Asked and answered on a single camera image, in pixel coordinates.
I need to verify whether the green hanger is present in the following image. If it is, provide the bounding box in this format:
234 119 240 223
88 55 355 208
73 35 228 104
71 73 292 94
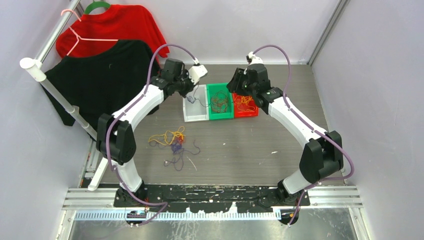
83 0 111 15

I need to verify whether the orange cable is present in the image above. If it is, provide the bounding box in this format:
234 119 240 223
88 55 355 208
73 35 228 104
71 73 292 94
234 94 259 114

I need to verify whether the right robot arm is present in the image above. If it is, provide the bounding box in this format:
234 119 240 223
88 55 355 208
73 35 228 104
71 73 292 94
226 63 344 206

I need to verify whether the red t-shirt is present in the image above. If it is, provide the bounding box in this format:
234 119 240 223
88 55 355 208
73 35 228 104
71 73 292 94
55 4 170 62

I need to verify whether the black t-shirt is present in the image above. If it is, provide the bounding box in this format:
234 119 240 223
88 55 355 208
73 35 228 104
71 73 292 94
45 40 160 130

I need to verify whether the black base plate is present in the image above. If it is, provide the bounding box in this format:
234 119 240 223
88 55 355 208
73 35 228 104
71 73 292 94
113 184 311 214

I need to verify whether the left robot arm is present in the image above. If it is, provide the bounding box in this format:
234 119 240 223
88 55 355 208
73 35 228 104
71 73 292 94
96 58 208 207

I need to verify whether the red cable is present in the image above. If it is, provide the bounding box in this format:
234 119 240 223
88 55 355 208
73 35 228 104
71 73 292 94
209 90 231 114

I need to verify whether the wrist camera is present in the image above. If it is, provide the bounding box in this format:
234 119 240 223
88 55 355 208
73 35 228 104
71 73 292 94
246 51 264 69
188 64 208 85

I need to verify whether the white plastic bin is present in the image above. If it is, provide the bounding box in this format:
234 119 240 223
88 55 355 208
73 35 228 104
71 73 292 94
182 84 210 123

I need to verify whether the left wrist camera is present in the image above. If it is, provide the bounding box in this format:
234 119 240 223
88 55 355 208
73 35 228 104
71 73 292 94
188 64 208 85

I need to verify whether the green plastic bin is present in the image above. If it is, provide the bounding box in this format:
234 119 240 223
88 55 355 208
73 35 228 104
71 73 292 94
206 83 234 121

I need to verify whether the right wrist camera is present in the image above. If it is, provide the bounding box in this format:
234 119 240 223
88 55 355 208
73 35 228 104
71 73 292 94
246 51 264 69

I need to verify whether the pink hanger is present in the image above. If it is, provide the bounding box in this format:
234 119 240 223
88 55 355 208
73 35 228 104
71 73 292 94
60 9 118 56

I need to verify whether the red plastic bin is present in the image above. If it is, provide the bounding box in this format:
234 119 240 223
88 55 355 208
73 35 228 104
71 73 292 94
232 93 259 118

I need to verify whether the coloured cable bundle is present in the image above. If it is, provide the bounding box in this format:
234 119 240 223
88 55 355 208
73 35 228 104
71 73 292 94
147 125 202 172

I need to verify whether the white clothes rack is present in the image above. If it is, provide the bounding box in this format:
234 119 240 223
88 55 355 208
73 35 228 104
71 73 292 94
19 0 110 192

